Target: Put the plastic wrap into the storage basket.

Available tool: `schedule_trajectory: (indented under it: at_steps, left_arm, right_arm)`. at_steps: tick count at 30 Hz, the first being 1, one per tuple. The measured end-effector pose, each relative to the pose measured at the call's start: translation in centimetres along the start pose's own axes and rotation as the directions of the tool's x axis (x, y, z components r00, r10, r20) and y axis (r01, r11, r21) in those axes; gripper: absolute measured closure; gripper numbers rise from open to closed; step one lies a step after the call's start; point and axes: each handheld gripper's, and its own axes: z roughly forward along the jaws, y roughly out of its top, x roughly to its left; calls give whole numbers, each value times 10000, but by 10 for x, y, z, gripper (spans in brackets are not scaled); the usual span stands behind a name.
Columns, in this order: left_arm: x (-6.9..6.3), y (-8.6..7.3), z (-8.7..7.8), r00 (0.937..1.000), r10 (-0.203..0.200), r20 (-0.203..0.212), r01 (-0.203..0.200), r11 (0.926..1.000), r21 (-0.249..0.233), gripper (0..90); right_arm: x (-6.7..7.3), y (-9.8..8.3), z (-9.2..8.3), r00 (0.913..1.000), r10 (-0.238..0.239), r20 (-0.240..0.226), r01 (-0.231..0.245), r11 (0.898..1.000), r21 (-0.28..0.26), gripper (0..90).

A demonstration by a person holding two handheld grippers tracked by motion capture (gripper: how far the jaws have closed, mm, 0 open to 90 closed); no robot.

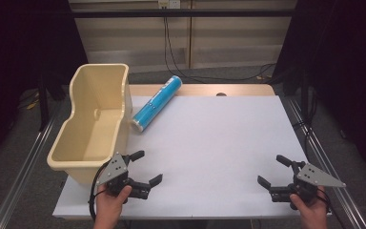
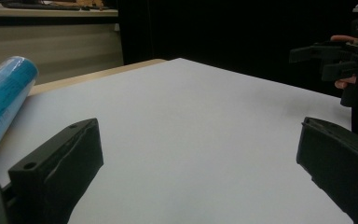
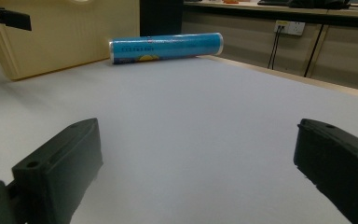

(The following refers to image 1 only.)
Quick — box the black horizontal bar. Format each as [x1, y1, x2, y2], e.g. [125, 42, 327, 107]
[71, 9, 297, 19]

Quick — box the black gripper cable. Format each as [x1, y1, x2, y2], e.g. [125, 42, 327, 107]
[316, 190, 346, 229]
[88, 160, 111, 222]

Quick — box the black wall cable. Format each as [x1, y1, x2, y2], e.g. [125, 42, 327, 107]
[163, 17, 278, 83]

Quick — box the person's left hand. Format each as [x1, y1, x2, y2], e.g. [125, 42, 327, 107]
[93, 185, 133, 224]

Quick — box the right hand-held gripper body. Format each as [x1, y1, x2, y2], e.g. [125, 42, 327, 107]
[268, 160, 347, 211]

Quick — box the blue cylindrical tube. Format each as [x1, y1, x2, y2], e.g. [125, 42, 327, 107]
[130, 74, 183, 134]

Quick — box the cream plastic bin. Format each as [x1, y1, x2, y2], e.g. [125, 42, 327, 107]
[46, 63, 133, 186]

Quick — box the white table mat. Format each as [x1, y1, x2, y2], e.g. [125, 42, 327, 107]
[52, 94, 334, 220]

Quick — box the metal floor rail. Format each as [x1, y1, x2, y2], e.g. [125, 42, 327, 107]
[0, 104, 65, 229]
[285, 96, 366, 229]

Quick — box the black curtain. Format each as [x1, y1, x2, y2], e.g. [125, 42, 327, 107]
[0, 0, 89, 171]
[271, 0, 366, 184]

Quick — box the white wall socket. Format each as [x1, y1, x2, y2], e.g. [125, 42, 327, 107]
[157, 0, 182, 10]

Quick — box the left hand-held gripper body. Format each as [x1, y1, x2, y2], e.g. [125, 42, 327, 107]
[95, 152, 151, 205]

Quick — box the wooden table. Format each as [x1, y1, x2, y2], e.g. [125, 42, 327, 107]
[129, 83, 276, 97]

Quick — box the person's right hand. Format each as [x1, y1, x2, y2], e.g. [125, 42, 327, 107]
[289, 186, 329, 225]

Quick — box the black stand leg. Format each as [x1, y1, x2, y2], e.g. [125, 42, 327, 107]
[37, 72, 51, 132]

